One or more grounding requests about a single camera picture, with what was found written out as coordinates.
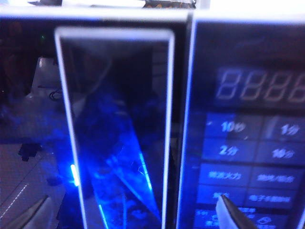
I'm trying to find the black silver Midea microwave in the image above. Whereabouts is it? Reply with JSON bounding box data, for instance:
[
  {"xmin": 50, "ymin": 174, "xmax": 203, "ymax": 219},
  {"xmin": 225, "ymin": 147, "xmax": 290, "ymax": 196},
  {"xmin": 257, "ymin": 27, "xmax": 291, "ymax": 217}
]
[{"xmin": 176, "ymin": 9, "xmax": 305, "ymax": 229}]

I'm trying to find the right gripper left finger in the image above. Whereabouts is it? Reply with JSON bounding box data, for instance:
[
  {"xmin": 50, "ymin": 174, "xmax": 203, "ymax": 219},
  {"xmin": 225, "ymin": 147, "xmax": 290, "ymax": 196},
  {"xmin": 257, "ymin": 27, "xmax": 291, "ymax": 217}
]
[{"xmin": 0, "ymin": 195, "xmax": 50, "ymax": 229}]

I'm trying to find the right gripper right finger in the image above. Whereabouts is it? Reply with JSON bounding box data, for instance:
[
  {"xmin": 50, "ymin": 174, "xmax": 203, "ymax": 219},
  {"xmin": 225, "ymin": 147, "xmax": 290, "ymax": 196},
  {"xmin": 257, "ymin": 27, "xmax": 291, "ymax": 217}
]
[{"xmin": 215, "ymin": 194, "xmax": 265, "ymax": 229}]

